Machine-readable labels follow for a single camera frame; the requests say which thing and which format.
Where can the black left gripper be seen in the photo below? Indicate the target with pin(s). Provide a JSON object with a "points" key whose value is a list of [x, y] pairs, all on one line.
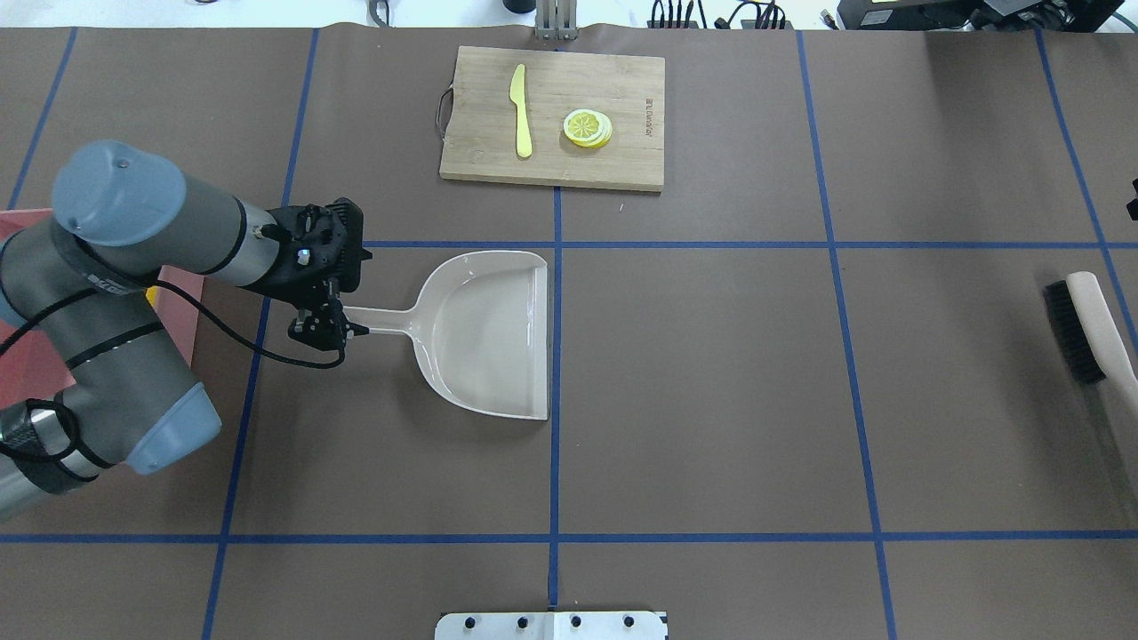
{"points": [[286, 276]]}

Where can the yellow plastic knife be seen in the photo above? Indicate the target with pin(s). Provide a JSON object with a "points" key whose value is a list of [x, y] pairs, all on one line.
{"points": [[518, 98]]}

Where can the yellow lemon slices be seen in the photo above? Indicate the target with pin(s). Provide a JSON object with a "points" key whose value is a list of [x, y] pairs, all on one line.
{"points": [[587, 128]]}

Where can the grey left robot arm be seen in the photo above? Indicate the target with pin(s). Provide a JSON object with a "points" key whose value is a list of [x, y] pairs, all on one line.
{"points": [[119, 216]]}

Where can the pink plastic bin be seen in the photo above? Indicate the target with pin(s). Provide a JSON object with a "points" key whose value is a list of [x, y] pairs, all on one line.
{"points": [[34, 368]]}

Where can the bamboo cutting board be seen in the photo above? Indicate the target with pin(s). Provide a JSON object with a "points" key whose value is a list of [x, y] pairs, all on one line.
{"points": [[479, 139]]}

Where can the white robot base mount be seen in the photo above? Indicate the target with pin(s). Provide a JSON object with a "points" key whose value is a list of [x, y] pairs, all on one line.
{"points": [[553, 625]]}

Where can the beige hand brush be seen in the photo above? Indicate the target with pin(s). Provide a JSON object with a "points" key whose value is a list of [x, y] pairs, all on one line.
{"points": [[1087, 336]]}

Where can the beige plastic dustpan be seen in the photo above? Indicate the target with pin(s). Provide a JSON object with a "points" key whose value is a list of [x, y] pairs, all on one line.
{"points": [[479, 330]]}

